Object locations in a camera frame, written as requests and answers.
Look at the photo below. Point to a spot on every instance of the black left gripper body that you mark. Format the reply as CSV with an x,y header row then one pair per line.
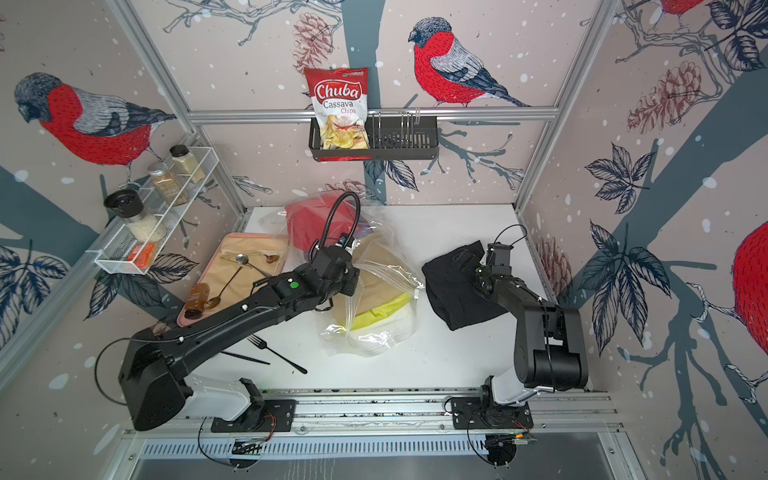
x,y
348,284

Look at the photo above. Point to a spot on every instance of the brown spice jar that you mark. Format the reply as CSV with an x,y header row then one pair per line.
x,y
167,185

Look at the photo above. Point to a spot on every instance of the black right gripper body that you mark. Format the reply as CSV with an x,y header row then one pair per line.
x,y
482,273

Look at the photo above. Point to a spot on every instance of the black lid spice jar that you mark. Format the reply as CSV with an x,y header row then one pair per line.
x,y
143,226

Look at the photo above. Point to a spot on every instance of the black plastic fork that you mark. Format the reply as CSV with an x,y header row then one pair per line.
x,y
262,344

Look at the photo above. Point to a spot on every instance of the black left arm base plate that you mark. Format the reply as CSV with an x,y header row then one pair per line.
x,y
272,416

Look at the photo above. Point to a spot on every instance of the clear plastic vacuum bag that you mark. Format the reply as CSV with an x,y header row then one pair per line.
x,y
382,336

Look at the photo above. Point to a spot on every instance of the amber sauce bottle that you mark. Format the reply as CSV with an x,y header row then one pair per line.
x,y
195,303

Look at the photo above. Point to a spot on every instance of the small red packet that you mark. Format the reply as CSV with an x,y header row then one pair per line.
x,y
142,255

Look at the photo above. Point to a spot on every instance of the pink tray with beige mat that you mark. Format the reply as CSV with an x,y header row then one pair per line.
x,y
268,252

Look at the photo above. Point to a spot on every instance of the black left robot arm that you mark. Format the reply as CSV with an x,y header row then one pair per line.
x,y
153,375

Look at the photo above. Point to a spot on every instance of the red Chuba cassava chips bag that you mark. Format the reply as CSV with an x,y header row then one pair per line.
x,y
340,103

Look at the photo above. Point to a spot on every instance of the yellow spice jar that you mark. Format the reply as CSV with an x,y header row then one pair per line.
x,y
187,163

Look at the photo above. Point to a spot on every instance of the black trousers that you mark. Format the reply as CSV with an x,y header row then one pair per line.
x,y
450,290

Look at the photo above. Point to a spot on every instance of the black wire wall basket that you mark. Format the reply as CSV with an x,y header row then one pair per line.
x,y
406,137

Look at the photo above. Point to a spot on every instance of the neon yellow garment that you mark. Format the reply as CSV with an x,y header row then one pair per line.
x,y
380,313

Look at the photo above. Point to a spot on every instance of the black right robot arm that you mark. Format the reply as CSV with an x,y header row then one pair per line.
x,y
549,350

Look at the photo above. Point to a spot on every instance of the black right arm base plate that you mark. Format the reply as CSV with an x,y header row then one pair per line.
x,y
468,413

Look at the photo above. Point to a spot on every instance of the beige knitted garment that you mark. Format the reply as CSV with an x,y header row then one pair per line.
x,y
384,275

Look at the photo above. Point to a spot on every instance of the clear acrylic spice shelf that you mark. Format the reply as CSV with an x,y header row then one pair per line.
x,y
111,257

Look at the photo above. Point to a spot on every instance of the metal spoon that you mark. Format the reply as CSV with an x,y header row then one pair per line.
x,y
228,282

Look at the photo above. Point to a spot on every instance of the red folded garment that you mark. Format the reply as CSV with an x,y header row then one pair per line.
x,y
307,218

